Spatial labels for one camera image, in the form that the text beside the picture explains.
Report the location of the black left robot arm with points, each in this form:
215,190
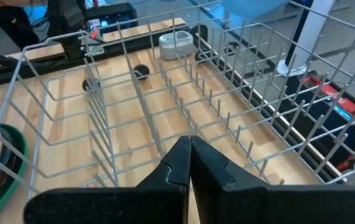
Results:
68,18

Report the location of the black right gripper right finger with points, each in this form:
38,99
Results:
273,207

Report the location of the blue plate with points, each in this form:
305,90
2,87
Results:
251,6

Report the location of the black computer case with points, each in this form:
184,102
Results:
112,14

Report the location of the red tag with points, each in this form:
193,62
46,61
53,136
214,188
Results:
94,33

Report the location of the green plate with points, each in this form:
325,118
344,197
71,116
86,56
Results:
21,161

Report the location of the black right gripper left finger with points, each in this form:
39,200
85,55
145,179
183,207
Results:
108,207

